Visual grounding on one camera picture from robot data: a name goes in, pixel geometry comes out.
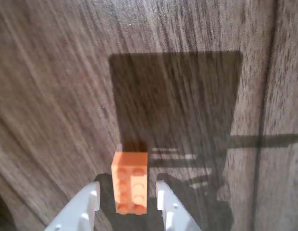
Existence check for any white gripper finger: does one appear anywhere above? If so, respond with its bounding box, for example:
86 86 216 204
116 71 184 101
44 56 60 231
155 180 202 231
44 181 101 231

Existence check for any orange lego block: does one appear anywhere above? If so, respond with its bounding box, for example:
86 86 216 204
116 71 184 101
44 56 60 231
111 151 149 215

